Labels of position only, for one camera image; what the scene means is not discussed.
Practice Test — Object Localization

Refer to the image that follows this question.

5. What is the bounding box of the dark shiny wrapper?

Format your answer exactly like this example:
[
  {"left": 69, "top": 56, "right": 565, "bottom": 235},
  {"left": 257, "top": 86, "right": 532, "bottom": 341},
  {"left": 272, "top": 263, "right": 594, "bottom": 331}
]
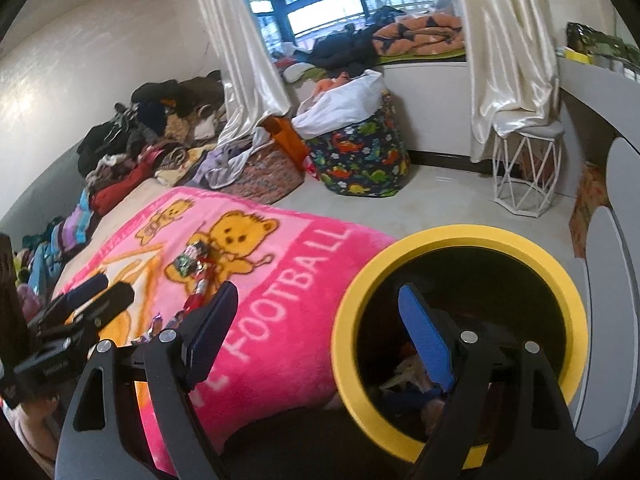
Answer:
[{"left": 172, "top": 241, "right": 213, "bottom": 278}]

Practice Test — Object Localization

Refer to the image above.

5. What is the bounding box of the dark clothes heap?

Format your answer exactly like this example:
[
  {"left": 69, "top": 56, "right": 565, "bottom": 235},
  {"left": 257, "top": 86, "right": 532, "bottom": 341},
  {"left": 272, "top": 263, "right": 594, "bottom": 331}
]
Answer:
[{"left": 310, "top": 27, "right": 381, "bottom": 73}]

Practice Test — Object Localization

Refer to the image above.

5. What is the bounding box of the white desk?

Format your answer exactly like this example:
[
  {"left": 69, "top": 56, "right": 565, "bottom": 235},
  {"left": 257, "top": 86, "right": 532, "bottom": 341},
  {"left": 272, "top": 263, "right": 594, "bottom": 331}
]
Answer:
[{"left": 555, "top": 55, "right": 640, "bottom": 146}]

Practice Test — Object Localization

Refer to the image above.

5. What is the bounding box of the yellow flat item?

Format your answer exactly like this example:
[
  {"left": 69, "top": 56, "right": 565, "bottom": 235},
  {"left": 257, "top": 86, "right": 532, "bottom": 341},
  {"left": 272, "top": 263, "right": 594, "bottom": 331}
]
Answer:
[{"left": 556, "top": 46, "right": 595, "bottom": 65}]

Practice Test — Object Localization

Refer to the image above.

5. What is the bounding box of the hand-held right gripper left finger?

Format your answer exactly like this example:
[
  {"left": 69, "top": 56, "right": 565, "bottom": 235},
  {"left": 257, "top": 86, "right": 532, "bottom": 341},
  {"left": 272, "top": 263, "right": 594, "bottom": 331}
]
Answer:
[{"left": 54, "top": 281, "right": 240, "bottom": 480}]

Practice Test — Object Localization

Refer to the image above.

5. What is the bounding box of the yellow trash bin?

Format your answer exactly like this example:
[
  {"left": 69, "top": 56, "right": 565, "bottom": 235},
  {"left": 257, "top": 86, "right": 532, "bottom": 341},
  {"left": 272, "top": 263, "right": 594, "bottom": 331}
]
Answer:
[{"left": 331, "top": 225, "right": 590, "bottom": 470}]

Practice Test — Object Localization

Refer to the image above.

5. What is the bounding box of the pile of clothes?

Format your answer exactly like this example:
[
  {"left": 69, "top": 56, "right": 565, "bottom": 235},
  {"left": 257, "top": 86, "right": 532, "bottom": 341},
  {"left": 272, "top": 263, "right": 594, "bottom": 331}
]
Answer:
[{"left": 12, "top": 70, "right": 226, "bottom": 311}]

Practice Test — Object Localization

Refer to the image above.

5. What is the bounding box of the red snack wrapper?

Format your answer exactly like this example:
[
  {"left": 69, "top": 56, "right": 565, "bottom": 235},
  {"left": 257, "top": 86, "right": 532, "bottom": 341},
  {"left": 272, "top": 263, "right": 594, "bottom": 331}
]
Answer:
[{"left": 186, "top": 260, "right": 221, "bottom": 311}]

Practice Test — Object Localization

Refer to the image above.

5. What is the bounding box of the floral fabric box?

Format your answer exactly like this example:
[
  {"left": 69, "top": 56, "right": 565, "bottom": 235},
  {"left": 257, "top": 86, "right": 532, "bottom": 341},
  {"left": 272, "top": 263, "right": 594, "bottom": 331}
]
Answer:
[{"left": 227, "top": 142, "right": 306, "bottom": 206}]

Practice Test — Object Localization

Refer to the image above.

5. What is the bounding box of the beige bed sheet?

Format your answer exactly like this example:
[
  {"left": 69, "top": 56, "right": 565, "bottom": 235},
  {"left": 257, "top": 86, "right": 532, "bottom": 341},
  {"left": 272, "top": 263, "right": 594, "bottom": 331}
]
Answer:
[{"left": 50, "top": 177, "right": 171, "bottom": 291}]

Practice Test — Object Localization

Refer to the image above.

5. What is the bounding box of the dark patterned packet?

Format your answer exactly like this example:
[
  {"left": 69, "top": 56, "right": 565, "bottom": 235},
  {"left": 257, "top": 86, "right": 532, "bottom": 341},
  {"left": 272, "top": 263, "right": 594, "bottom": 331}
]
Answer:
[{"left": 566, "top": 22, "right": 636, "bottom": 61}]

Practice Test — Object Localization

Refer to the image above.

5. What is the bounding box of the dinosaur print basket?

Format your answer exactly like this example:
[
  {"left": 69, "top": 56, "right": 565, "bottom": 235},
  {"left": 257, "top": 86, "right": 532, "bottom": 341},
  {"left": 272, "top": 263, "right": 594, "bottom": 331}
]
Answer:
[{"left": 305, "top": 90, "right": 412, "bottom": 197}]

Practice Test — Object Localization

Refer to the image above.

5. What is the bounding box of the person's left hand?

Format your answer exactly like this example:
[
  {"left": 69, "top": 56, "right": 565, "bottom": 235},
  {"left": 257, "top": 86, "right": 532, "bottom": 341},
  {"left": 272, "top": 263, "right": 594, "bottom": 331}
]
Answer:
[{"left": 2, "top": 395, "right": 66, "bottom": 466}]

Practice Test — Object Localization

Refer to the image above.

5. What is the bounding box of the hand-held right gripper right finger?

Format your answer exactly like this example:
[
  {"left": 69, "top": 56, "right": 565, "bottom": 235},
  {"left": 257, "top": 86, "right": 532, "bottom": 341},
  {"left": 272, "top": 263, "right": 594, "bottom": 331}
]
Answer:
[{"left": 397, "top": 283, "right": 598, "bottom": 480}]

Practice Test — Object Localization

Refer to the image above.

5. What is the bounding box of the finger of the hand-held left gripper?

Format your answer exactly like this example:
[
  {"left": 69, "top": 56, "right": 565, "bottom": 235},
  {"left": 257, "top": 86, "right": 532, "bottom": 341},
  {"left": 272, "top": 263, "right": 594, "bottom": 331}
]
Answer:
[
  {"left": 30, "top": 274, "right": 110, "bottom": 328},
  {"left": 60, "top": 282, "right": 136, "bottom": 336}
]

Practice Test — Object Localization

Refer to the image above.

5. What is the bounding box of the lavender cloth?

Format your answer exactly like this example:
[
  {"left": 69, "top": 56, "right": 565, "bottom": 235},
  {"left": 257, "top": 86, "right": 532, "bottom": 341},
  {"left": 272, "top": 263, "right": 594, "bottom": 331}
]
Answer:
[{"left": 192, "top": 127, "right": 273, "bottom": 188}]

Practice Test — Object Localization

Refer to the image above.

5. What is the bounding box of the orange bag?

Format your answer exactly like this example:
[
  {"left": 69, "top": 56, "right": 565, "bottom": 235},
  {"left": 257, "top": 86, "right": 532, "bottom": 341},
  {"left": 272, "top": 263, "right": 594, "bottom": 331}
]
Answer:
[{"left": 262, "top": 116, "right": 311, "bottom": 171}]

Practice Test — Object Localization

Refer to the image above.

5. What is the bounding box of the orange patterned quilt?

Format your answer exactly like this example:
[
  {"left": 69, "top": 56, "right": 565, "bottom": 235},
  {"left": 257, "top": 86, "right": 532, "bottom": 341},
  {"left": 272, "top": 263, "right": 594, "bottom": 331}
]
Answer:
[{"left": 371, "top": 12, "right": 466, "bottom": 57}]

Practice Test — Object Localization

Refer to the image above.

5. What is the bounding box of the green mat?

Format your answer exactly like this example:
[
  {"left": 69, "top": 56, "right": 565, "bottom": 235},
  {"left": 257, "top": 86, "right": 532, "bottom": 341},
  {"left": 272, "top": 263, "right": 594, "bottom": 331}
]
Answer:
[{"left": 375, "top": 47, "right": 467, "bottom": 66}]

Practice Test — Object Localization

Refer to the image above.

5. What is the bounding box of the blue framed window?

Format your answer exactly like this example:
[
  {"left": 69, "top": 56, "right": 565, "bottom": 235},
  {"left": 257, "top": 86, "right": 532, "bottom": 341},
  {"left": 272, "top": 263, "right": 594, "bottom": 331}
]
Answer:
[{"left": 232, "top": 0, "right": 456, "bottom": 61}]

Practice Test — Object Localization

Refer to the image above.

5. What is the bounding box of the cream satin curtain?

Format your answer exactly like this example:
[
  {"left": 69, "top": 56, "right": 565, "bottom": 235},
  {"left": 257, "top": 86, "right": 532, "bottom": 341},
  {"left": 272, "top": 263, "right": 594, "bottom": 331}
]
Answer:
[
  {"left": 187, "top": 0, "right": 293, "bottom": 148},
  {"left": 450, "top": 0, "right": 561, "bottom": 163}
]

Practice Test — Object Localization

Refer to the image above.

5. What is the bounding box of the purple candy wrapper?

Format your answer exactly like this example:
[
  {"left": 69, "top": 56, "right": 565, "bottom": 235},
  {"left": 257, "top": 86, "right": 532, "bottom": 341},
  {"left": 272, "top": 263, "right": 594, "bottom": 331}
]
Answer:
[{"left": 131, "top": 312, "right": 178, "bottom": 346}]

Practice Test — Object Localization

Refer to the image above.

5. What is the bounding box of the orange garment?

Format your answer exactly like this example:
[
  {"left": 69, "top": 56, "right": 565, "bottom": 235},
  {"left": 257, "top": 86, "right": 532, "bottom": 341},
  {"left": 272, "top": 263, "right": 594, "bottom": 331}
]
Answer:
[{"left": 312, "top": 72, "right": 353, "bottom": 98}]

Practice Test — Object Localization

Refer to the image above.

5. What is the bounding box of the white rounded furniture panel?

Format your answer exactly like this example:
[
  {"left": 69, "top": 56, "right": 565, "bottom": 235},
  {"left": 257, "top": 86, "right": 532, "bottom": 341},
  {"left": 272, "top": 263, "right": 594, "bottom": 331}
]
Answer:
[{"left": 575, "top": 135, "right": 640, "bottom": 461}]

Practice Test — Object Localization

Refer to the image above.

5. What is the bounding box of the white bag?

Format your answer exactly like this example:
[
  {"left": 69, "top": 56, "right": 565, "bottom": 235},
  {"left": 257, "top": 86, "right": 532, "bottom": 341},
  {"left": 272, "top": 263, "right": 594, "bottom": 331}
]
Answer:
[{"left": 291, "top": 71, "right": 385, "bottom": 138}]

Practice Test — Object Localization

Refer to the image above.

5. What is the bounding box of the white wire stool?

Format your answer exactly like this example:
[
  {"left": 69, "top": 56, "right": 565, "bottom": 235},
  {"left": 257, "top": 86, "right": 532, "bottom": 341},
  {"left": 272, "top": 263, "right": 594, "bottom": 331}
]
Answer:
[{"left": 491, "top": 121, "right": 566, "bottom": 218}]

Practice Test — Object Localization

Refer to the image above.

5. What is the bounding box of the cardboard box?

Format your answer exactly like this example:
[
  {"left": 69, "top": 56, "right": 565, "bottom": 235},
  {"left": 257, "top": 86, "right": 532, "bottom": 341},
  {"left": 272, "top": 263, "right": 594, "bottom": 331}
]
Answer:
[{"left": 569, "top": 161, "right": 612, "bottom": 260}]

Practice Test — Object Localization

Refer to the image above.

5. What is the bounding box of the pink printed blanket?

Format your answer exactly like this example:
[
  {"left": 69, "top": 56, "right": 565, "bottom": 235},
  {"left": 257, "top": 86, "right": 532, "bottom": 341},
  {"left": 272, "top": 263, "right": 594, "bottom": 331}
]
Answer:
[{"left": 50, "top": 186, "right": 401, "bottom": 478}]

